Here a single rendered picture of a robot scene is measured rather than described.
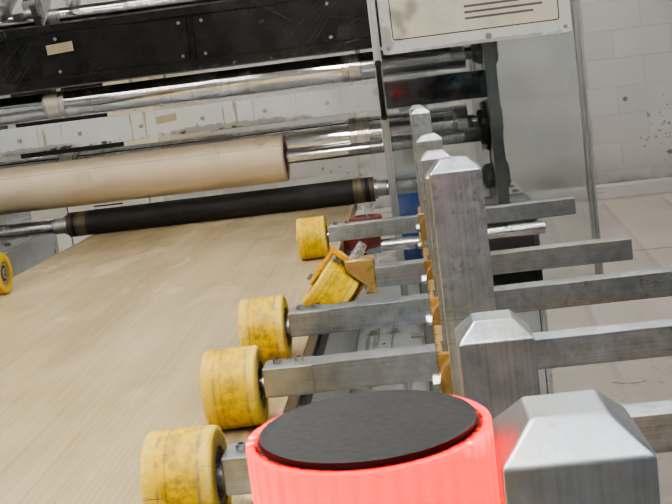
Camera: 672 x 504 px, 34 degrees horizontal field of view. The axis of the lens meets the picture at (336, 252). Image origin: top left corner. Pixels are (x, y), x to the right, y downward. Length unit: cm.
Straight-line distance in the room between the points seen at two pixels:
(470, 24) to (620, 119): 647
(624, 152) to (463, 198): 848
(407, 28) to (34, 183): 105
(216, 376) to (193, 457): 25
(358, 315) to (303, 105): 154
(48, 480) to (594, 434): 84
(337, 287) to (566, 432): 129
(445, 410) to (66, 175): 270
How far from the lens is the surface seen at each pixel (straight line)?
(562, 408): 26
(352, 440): 26
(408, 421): 26
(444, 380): 100
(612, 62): 917
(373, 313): 131
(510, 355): 51
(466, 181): 74
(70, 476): 106
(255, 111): 282
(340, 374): 107
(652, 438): 84
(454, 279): 75
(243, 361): 107
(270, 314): 130
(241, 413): 107
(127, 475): 103
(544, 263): 157
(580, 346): 108
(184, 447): 84
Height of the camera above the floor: 123
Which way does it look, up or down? 9 degrees down
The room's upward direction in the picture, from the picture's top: 7 degrees counter-clockwise
